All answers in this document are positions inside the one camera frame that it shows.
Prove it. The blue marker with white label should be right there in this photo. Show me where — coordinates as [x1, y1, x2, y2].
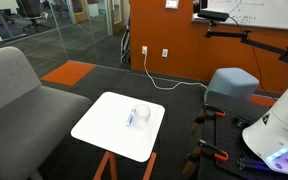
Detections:
[125, 108, 137, 128]

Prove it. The clear plastic cup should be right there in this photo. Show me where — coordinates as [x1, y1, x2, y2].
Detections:
[132, 103, 152, 130]

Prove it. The black orange bar clamp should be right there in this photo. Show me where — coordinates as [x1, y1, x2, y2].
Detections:
[193, 104, 226, 135]
[182, 139, 229, 175]

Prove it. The wooden door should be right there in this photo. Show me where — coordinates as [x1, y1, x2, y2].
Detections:
[110, 0, 126, 36]

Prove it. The light blue ottoman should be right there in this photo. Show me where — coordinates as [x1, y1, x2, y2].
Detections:
[203, 67, 260, 108]

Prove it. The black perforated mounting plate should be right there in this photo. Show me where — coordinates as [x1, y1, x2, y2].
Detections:
[206, 108, 288, 177]

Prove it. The black work table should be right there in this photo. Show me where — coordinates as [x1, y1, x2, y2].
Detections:
[197, 105, 288, 180]

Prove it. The grey sofa with angled back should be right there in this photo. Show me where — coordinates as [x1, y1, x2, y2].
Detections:
[0, 45, 92, 180]

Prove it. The black office chair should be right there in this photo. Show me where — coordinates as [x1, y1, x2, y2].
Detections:
[18, 0, 50, 34]

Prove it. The whiteboard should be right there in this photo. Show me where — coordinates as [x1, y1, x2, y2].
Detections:
[191, 0, 288, 32]

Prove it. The white power cable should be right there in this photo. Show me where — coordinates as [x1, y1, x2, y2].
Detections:
[142, 51, 208, 92]

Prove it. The white side table orange frame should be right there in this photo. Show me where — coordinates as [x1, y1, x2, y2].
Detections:
[70, 91, 167, 180]

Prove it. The white wall panel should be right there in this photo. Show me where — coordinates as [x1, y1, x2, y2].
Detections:
[164, 0, 179, 10]

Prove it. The black stereo camera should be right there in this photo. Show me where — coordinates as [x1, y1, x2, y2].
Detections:
[197, 9, 231, 23]

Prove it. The black base bracket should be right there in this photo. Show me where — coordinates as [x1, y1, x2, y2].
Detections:
[236, 155, 269, 172]
[233, 116, 252, 128]

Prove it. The black camera cable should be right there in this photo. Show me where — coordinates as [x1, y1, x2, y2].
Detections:
[228, 14, 279, 100]

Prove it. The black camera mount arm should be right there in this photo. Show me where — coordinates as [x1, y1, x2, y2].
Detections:
[204, 20, 288, 68]

